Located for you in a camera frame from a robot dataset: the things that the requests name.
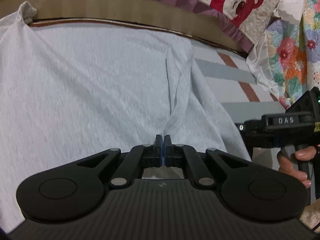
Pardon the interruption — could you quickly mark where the white heathered garment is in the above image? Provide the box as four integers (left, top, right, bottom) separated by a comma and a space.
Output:
0, 1, 253, 233

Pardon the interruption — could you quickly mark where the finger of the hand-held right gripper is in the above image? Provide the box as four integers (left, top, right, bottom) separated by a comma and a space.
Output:
235, 120, 253, 138

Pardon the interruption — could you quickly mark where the tan bed base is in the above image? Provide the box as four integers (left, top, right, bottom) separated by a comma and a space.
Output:
0, 0, 250, 55

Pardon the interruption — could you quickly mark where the striped bed sheet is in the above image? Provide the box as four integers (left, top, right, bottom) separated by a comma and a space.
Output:
192, 40, 293, 160

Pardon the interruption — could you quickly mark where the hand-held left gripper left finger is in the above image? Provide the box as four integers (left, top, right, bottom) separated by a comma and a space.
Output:
76, 134, 164, 190

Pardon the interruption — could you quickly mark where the person's right hand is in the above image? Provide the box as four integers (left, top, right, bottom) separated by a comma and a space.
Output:
277, 146, 317, 188

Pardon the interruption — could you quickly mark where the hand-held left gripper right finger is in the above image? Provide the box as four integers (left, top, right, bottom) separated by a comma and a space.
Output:
164, 134, 250, 190

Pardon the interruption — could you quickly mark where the person's bare leg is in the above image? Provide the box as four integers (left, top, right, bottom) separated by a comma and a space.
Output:
299, 200, 320, 230

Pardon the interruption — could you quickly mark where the floral patterned quilt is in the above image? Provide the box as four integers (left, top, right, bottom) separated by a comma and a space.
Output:
246, 0, 309, 95

